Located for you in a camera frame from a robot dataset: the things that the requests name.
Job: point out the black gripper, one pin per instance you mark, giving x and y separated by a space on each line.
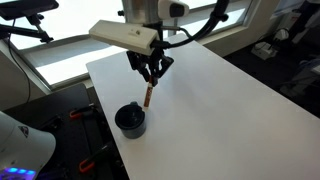
150 60

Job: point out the orange capped white marker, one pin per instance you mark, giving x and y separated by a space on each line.
147 95

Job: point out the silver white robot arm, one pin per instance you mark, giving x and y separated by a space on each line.
146 8

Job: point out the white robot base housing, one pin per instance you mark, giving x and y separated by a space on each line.
23 146

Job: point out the dark teal mug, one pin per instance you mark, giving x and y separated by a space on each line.
130 121

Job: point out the black equipment at table edge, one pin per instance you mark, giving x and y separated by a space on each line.
66 140

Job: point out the white device on floor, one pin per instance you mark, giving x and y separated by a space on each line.
264 50

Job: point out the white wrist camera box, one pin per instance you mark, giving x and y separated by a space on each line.
126 35

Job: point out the white window frame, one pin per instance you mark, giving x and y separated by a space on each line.
66 50

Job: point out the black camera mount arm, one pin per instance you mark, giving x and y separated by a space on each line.
26 30

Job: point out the black camera on mount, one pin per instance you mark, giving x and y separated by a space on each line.
26 6

